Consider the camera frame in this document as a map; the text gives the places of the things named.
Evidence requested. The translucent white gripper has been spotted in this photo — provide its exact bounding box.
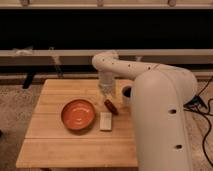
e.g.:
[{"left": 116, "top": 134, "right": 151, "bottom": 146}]
[{"left": 98, "top": 72, "right": 116, "bottom": 97}]

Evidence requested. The orange ceramic bowl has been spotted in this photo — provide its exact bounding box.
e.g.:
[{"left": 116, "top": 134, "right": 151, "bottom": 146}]
[{"left": 61, "top": 99, "right": 96, "bottom": 131}]

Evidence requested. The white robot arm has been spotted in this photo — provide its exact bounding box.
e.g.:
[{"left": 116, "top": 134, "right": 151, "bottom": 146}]
[{"left": 92, "top": 50, "right": 198, "bottom": 171}]

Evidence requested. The dark red oblong object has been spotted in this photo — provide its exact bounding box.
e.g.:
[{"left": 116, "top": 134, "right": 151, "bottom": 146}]
[{"left": 104, "top": 100, "right": 118, "bottom": 115}]

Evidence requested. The white mug dark inside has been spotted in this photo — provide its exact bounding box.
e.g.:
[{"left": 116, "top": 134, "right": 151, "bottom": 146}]
[{"left": 121, "top": 85, "right": 131, "bottom": 106}]

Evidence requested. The white rectangular block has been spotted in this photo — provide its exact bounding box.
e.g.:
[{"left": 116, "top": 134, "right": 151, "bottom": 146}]
[{"left": 100, "top": 112, "right": 112, "bottom": 131}]

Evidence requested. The black table leg bracket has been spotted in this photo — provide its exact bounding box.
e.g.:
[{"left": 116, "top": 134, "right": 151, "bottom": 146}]
[{"left": 22, "top": 72, "right": 36, "bottom": 89}]

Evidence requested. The black power cable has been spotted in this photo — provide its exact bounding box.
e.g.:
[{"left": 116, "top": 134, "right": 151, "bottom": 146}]
[{"left": 182, "top": 75, "right": 213, "bottom": 168}]

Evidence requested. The white horizontal rail beam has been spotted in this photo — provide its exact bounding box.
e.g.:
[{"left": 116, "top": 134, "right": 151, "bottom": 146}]
[{"left": 0, "top": 49, "right": 213, "bottom": 66}]

